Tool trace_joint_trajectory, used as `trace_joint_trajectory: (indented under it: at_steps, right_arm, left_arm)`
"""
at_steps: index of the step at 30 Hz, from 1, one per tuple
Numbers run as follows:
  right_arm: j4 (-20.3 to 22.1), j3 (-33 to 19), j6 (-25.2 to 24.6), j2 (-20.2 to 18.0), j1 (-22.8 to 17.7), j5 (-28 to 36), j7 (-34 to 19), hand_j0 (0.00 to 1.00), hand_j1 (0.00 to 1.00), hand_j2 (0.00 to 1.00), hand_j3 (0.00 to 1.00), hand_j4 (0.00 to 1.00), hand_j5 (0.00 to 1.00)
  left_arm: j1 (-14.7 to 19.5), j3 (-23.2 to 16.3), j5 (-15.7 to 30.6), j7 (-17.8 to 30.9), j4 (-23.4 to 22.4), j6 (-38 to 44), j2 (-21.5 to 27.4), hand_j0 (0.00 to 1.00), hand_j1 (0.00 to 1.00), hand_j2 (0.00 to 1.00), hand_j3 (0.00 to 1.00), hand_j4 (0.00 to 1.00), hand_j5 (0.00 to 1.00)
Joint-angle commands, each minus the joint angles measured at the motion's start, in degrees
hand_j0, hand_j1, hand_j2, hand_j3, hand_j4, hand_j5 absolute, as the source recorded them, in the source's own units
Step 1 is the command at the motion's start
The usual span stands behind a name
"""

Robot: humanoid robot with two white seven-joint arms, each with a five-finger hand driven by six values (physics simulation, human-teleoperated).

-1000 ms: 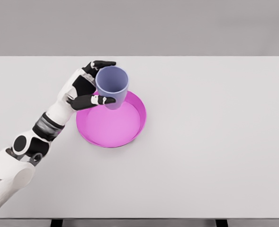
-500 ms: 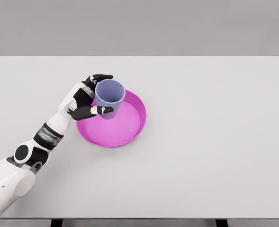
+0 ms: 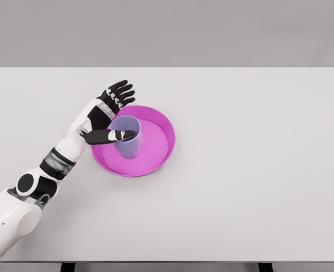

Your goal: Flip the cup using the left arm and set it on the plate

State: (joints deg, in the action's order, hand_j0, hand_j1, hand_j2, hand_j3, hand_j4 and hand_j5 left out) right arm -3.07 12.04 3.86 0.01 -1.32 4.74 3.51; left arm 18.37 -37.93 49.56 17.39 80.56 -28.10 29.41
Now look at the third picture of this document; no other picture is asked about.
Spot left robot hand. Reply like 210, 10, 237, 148
74, 79, 137, 146

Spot lavender plastic cup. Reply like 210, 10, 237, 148
109, 115, 142, 159

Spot pink round plate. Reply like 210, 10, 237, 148
90, 105, 176, 178

